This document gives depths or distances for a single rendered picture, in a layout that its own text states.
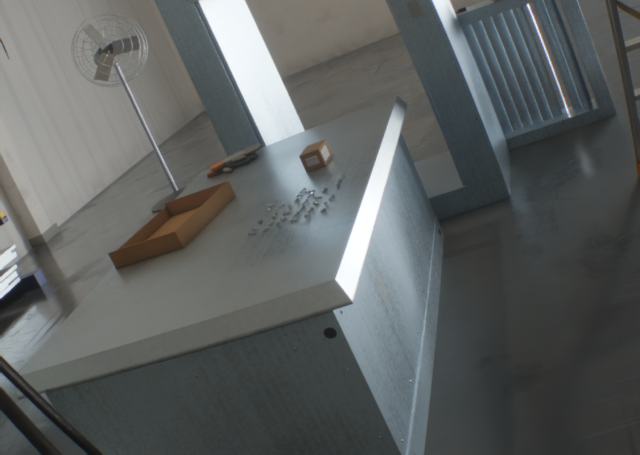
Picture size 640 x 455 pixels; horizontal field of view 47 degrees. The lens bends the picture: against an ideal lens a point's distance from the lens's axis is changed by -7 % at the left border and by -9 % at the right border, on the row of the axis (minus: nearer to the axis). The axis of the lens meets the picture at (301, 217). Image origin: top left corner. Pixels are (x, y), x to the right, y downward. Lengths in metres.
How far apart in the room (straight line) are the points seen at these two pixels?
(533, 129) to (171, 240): 2.33
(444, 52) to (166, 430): 2.08
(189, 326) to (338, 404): 0.40
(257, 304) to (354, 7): 9.85
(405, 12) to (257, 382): 1.99
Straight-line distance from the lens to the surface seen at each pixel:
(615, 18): 2.78
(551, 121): 4.30
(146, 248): 2.59
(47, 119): 9.17
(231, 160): 3.35
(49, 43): 9.78
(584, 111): 4.27
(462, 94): 3.50
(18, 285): 6.46
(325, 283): 1.72
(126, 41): 6.77
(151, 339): 1.92
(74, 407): 2.19
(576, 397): 2.16
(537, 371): 2.32
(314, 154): 2.68
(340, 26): 11.56
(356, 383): 1.87
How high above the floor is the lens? 1.26
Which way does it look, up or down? 16 degrees down
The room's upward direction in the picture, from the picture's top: 25 degrees counter-clockwise
